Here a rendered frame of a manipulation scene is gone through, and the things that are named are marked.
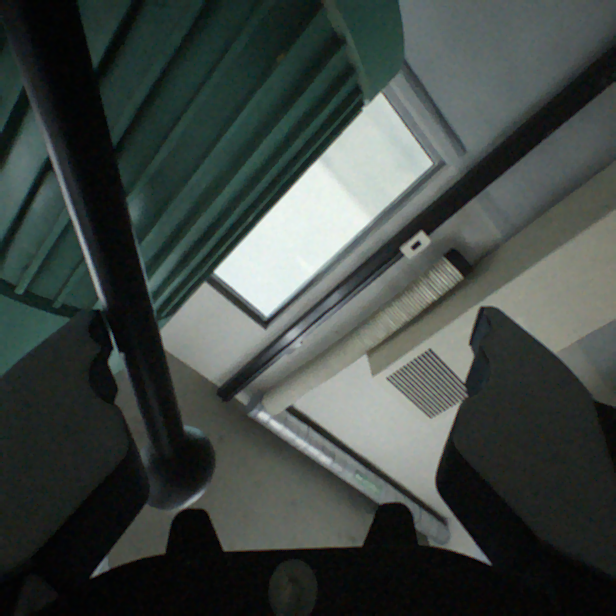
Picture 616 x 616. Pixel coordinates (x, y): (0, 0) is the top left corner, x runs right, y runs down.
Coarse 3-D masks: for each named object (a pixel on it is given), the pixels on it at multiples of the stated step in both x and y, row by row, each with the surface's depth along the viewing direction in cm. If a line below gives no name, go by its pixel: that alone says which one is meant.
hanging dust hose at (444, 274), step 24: (456, 264) 145; (408, 288) 157; (432, 288) 150; (384, 312) 161; (408, 312) 157; (360, 336) 166; (384, 336) 164; (312, 360) 183; (336, 360) 173; (288, 384) 186; (312, 384) 180
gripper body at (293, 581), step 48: (192, 528) 4; (384, 528) 5; (96, 576) 4; (144, 576) 4; (192, 576) 4; (240, 576) 4; (288, 576) 4; (336, 576) 4; (384, 576) 4; (432, 576) 4; (480, 576) 4
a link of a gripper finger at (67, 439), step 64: (0, 384) 7; (64, 384) 7; (0, 448) 6; (64, 448) 6; (128, 448) 6; (0, 512) 5; (64, 512) 5; (128, 512) 6; (0, 576) 4; (64, 576) 5
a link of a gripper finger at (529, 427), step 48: (480, 336) 10; (528, 336) 9; (480, 384) 8; (528, 384) 7; (576, 384) 7; (480, 432) 6; (528, 432) 6; (576, 432) 6; (480, 480) 5; (528, 480) 5; (576, 480) 5; (480, 528) 6; (528, 528) 5; (576, 528) 5
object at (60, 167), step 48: (0, 0) 6; (48, 0) 6; (48, 48) 6; (48, 96) 6; (96, 96) 7; (48, 144) 7; (96, 144) 7; (96, 192) 8; (96, 240) 8; (96, 288) 9; (144, 288) 10; (144, 336) 10; (144, 384) 11; (192, 432) 14; (192, 480) 13
